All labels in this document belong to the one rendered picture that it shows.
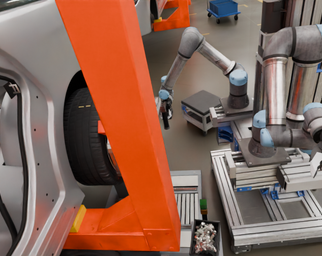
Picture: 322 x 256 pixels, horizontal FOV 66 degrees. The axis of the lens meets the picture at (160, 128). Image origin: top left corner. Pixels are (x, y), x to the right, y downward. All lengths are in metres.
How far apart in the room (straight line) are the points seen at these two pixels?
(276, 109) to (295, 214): 1.07
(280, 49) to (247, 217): 1.20
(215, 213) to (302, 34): 1.50
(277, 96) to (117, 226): 0.95
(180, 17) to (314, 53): 3.97
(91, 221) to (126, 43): 1.04
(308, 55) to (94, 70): 0.82
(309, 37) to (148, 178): 0.81
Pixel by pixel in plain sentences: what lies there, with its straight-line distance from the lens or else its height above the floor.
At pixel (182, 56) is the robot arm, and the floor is 1.22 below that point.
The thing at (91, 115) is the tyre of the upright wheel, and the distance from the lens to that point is 1.41.
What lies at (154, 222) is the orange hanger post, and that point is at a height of 0.79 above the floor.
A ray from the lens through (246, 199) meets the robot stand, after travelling 2.00.
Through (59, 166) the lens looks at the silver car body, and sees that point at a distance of 1.28.
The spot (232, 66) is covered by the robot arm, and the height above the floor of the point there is 1.06.
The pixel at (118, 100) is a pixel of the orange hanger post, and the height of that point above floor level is 1.45.
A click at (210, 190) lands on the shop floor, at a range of 2.31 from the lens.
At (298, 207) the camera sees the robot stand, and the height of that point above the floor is 0.21.
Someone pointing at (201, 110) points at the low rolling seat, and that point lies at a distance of 2.67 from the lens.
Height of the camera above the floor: 1.80
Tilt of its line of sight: 36 degrees down
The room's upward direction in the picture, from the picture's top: 12 degrees counter-clockwise
